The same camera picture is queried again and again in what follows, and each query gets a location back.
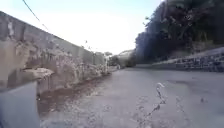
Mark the brown dirt strip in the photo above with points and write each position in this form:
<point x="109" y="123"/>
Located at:
<point x="66" y="95"/>

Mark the stone block retaining wall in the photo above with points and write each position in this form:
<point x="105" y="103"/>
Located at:
<point x="196" y="61"/>

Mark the grey asphalt road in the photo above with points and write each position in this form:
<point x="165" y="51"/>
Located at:
<point x="140" y="90"/>

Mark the row of trees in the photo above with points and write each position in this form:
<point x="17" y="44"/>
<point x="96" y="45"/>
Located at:
<point x="180" y="26"/>

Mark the grey concrete wall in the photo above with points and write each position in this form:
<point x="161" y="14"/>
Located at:
<point x="40" y="53"/>

